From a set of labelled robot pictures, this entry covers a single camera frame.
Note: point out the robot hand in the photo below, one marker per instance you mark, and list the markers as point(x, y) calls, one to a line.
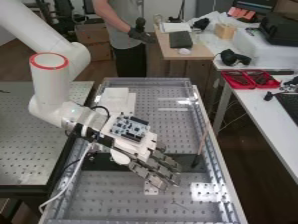
point(137, 146)

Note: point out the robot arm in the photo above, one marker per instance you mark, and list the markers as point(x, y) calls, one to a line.
point(53, 80)

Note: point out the black plate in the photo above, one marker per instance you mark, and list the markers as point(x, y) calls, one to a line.
point(194, 160)

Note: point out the small white box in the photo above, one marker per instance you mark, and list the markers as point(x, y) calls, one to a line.
point(114, 98)

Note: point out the clear box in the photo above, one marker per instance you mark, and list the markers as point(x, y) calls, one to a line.
point(208, 140)

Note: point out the wooden desk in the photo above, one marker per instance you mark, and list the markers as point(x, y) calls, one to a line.
point(194, 63)

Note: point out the person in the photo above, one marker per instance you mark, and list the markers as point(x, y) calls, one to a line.
point(126, 50)

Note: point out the white desk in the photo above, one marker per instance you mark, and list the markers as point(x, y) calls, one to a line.
point(261, 110)

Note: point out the red tray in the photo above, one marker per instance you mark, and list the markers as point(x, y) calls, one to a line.
point(265, 78)
point(238, 80)

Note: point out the white mouse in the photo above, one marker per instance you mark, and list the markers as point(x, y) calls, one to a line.
point(184, 51)

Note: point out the cardboard box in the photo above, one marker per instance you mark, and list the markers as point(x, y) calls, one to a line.
point(95, 40)

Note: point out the black laptop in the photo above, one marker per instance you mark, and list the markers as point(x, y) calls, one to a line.
point(181, 39)

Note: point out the black headset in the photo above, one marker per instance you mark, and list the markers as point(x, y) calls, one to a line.
point(233, 57)

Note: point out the black keyboard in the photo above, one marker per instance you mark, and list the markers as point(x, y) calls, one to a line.
point(290, 106)

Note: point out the small wooden box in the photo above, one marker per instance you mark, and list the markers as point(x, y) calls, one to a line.
point(225, 31)

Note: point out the black case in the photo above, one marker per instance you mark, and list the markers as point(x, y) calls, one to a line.
point(279, 30)

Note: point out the small white bracket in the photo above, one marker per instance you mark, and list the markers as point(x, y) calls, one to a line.
point(150, 188)

